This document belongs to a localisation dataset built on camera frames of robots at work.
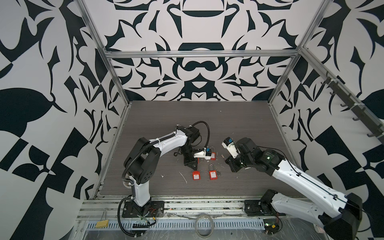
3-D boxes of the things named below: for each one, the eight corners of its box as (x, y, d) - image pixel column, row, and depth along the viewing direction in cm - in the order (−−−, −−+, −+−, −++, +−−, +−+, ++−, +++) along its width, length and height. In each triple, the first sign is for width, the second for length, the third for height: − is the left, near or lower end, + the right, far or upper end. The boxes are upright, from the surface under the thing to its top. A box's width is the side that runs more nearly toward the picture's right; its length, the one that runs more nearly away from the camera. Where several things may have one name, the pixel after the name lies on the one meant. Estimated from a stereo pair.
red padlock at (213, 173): (209, 179, 85) (209, 178, 84) (208, 164, 91) (208, 163, 89) (217, 179, 85) (218, 178, 84) (216, 164, 91) (216, 163, 89)
